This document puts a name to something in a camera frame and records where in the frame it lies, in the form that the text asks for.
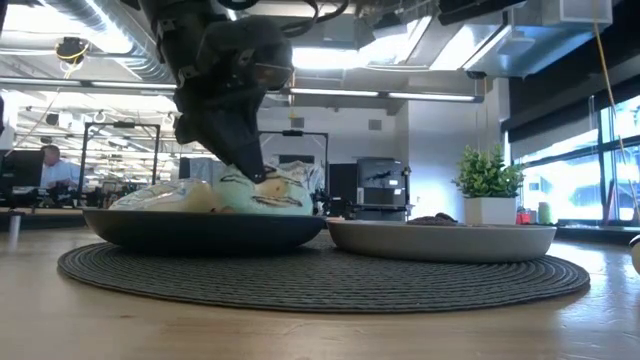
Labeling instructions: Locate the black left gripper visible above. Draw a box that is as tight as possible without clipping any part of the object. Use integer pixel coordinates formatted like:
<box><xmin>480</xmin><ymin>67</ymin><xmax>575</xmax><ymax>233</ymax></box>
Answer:
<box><xmin>142</xmin><ymin>0</ymin><xmax>294</xmax><ymax>184</ymax></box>

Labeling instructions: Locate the mint green frosted donut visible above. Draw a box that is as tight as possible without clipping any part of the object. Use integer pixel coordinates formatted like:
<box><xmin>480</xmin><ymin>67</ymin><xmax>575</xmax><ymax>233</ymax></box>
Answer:
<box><xmin>213</xmin><ymin>163</ymin><xmax>315</xmax><ymax>217</ymax></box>

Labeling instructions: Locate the large white frosted donut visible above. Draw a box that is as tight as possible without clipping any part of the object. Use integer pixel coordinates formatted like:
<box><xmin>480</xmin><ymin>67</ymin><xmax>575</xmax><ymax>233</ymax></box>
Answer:
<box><xmin>108</xmin><ymin>178</ymin><xmax>224</xmax><ymax>213</ymax></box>

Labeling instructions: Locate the black round plate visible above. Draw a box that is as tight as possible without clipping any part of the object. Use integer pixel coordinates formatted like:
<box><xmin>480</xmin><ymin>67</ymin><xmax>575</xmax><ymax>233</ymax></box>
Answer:
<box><xmin>82</xmin><ymin>207</ymin><xmax>327</xmax><ymax>253</ymax></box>

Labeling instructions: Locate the long ceiling light strip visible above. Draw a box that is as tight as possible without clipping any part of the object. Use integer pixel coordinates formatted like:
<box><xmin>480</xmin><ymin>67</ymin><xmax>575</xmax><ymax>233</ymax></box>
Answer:
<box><xmin>289</xmin><ymin>87</ymin><xmax>476</xmax><ymax>104</ymax></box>

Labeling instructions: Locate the black cabinet machine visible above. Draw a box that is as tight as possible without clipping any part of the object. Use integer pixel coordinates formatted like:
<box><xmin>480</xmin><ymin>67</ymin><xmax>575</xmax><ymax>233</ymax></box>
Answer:
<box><xmin>355</xmin><ymin>157</ymin><xmax>412</xmax><ymax>221</ymax></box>

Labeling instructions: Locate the round dark grey woven placemat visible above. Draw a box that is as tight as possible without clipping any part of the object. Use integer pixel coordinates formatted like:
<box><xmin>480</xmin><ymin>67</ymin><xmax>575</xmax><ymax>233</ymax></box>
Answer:
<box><xmin>57</xmin><ymin>230</ymin><xmax>592</xmax><ymax>315</ymax></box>

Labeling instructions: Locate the person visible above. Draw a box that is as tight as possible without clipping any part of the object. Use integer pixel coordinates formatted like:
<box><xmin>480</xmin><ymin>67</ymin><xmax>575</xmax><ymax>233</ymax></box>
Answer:
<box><xmin>39</xmin><ymin>144</ymin><xmax>81</xmax><ymax>194</ymax></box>

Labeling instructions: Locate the black computer monitor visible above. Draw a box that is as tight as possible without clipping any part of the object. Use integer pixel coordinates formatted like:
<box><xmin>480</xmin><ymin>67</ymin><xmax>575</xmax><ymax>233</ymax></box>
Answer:
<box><xmin>0</xmin><ymin>148</ymin><xmax>45</xmax><ymax>190</ymax></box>

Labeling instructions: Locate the grey round plate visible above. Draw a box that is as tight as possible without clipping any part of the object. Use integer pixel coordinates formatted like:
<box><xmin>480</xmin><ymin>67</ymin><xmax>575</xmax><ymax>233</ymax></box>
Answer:
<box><xmin>327</xmin><ymin>219</ymin><xmax>558</xmax><ymax>264</ymax></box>

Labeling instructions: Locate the green plant in white pot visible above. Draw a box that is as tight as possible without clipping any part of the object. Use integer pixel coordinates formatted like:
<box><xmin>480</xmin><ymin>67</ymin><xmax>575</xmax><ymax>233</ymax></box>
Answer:
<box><xmin>452</xmin><ymin>143</ymin><xmax>526</xmax><ymax>226</ymax></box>

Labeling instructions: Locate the black metal stand frame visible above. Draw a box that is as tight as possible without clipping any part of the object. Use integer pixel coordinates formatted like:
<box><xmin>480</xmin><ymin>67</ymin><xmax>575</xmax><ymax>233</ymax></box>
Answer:
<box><xmin>78</xmin><ymin>121</ymin><xmax>162</xmax><ymax>187</ymax></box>
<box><xmin>258</xmin><ymin>129</ymin><xmax>330</xmax><ymax>169</ymax></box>

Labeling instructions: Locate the silver ventilation duct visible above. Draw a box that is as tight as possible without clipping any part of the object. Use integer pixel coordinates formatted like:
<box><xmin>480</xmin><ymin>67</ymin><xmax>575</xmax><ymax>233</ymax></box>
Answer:
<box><xmin>462</xmin><ymin>0</ymin><xmax>614</xmax><ymax>79</ymax></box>

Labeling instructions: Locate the yellow hanging cable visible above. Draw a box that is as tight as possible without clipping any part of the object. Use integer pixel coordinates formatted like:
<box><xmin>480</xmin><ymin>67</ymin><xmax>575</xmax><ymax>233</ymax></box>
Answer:
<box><xmin>592</xmin><ymin>0</ymin><xmax>640</xmax><ymax>221</ymax></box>

